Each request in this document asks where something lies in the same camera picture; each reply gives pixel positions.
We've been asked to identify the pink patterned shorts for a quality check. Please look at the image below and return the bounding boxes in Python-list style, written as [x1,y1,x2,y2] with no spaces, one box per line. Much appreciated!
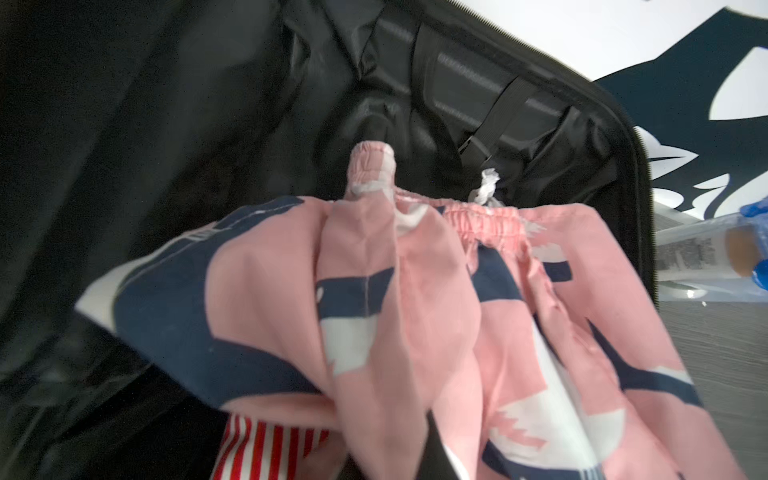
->
[76,142,743,479]

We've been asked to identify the red white striped cloth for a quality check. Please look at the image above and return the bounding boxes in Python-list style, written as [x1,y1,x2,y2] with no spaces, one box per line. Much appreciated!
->
[211,415,349,480]

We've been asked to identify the clear bottle blue cap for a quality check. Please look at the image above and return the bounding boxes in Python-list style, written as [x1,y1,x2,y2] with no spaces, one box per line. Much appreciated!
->
[655,199,767,303]

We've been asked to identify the white suitcase black lining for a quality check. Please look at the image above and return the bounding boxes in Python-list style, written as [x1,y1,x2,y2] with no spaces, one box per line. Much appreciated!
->
[1,1,656,479]

